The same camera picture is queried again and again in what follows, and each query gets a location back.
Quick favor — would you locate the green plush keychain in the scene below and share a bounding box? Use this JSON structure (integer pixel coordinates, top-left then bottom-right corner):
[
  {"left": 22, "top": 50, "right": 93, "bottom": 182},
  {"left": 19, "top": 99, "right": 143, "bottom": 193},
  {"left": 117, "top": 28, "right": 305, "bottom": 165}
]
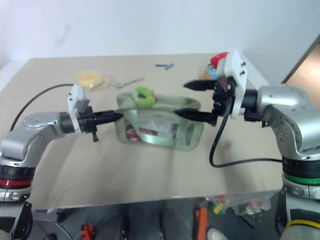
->
[{"left": 131, "top": 85, "right": 156, "bottom": 109}]

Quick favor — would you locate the clear green zip pouch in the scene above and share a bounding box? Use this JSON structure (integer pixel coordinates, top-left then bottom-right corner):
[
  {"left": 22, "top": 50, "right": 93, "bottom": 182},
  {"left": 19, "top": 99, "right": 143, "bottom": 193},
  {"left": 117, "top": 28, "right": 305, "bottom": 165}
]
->
[{"left": 114, "top": 90, "right": 205, "bottom": 153}]

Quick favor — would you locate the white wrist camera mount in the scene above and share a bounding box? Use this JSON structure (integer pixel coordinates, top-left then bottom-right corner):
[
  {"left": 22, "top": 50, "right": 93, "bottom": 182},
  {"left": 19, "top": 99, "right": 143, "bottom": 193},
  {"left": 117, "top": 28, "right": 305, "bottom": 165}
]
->
[
  {"left": 67, "top": 84, "right": 92, "bottom": 136},
  {"left": 215, "top": 49, "right": 249, "bottom": 120}
]

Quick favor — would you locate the red packet inside pouch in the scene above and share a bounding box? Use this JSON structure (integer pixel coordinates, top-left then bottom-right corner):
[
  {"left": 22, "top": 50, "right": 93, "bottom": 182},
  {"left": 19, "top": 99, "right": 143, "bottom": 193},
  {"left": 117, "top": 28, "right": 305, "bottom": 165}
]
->
[{"left": 125, "top": 124, "right": 141, "bottom": 141}]

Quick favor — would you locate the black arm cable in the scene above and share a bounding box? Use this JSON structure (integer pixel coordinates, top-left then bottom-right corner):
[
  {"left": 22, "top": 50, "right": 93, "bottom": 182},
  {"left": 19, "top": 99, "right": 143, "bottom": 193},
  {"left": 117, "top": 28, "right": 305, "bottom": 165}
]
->
[
  {"left": 9, "top": 83, "right": 76, "bottom": 132},
  {"left": 209, "top": 99, "right": 284, "bottom": 168}
]

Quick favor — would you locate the white shoe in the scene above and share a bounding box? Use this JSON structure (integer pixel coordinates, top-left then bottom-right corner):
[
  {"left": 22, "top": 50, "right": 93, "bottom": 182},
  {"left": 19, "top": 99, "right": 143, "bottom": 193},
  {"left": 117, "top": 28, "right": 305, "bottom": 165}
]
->
[{"left": 207, "top": 227, "right": 227, "bottom": 240}]

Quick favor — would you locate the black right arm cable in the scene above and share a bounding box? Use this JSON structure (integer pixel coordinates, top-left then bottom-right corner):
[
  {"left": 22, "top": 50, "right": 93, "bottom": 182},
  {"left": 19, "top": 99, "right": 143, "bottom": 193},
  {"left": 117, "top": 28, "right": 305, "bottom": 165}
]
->
[{"left": 209, "top": 99, "right": 284, "bottom": 168}]

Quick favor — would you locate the red and white toy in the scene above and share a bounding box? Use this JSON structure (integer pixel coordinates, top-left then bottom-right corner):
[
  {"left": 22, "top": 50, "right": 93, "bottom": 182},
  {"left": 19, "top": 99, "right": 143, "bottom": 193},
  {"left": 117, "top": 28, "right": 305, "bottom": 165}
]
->
[{"left": 210, "top": 51, "right": 231, "bottom": 68}]

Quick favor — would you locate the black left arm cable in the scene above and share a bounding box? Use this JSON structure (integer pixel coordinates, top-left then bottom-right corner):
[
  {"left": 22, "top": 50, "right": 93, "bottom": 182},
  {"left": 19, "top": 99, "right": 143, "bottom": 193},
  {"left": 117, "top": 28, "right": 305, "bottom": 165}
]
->
[{"left": 9, "top": 83, "right": 76, "bottom": 132}]

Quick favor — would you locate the yellow snack in clear bag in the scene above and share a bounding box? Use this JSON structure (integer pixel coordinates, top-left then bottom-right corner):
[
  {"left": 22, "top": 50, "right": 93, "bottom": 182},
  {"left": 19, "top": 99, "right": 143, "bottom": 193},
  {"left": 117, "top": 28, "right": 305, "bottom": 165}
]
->
[{"left": 72, "top": 70, "right": 114, "bottom": 91}]

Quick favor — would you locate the silver metal spoon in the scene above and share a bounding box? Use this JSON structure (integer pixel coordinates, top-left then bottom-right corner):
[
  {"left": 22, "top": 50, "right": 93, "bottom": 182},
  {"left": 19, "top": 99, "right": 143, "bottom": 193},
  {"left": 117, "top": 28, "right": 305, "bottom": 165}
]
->
[{"left": 114, "top": 76, "right": 146, "bottom": 89}]

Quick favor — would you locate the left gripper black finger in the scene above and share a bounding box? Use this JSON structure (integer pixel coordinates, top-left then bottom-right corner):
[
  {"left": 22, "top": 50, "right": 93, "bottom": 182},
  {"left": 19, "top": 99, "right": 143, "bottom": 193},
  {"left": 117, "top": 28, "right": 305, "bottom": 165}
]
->
[
  {"left": 93, "top": 114, "right": 124, "bottom": 125},
  {"left": 93, "top": 109, "right": 121, "bottom": 119}
]

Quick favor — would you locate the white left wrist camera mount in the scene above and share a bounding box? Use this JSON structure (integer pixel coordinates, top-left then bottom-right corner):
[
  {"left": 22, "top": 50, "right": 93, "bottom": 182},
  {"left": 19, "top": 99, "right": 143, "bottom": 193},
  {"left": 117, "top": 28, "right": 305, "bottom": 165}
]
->
[{"left": 67, "top": 84, "right": 92, "bottom": 136}]

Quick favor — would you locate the colourful small packet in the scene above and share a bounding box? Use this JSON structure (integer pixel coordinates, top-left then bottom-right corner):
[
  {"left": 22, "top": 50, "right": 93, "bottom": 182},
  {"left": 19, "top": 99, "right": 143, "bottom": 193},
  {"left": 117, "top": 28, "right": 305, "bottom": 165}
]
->
[{"left": 203, "top": 63, "right": 219, "bottom": 81}]

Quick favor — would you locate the white packet inside pouch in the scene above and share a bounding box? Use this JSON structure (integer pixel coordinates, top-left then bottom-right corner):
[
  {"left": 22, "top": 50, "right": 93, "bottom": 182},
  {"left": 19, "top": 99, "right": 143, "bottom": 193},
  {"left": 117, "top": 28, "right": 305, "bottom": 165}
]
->
[{"left": 137, "top": 117, "right": 176, "bottom": 140}]

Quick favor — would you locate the clear bag of small parts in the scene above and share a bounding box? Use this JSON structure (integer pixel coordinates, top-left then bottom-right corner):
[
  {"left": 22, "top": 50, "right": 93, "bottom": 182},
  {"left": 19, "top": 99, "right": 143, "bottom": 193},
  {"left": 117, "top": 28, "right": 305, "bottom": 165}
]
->
[{"left": 206, "top": 191, "right": 273, "bottom": 219}]

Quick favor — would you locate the small orange black device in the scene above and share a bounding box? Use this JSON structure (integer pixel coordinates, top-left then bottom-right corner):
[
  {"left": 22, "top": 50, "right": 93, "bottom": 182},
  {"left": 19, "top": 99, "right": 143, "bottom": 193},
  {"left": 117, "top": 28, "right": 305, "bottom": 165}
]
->
[{"left": 79, "top": 221, "right": 95, "bottom": 239}]

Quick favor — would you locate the orange and black tool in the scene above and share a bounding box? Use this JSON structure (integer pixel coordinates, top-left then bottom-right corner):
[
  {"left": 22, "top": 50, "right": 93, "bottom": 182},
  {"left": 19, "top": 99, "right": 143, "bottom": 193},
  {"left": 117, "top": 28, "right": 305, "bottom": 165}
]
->
[{"left": 194, "top": 199, "right": 210, "bottom": 240}]

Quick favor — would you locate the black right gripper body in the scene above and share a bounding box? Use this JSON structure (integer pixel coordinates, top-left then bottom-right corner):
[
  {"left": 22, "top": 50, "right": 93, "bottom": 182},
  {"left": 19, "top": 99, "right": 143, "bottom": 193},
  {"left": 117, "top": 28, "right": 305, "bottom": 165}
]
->
[{"left": 210, "top": 75, "right": 237, "bottom": 126}]

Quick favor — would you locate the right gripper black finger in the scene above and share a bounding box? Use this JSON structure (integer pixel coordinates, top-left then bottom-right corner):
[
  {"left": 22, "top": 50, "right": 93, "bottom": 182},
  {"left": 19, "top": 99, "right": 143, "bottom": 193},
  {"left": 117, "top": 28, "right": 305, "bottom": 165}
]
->
[
  {"left": 173, "top": 108, "right": 217, "bottom": 126},
  {"left": 183, "top": 79, "right": 217, "bottom": 92}
]

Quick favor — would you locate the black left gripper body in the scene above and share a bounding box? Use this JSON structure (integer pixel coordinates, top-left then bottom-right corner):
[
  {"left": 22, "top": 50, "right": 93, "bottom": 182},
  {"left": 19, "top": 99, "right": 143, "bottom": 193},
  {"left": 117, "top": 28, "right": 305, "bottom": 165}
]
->
[{"left": 78, "top": 104, "right": 100, "bottom": 143}]

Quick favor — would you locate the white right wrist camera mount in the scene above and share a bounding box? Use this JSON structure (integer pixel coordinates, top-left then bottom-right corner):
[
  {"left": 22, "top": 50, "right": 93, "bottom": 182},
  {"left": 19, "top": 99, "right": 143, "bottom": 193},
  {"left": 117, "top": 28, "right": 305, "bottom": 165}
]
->
[{"left": 215, "top": 49, "right": 249, "bottom": 120}]

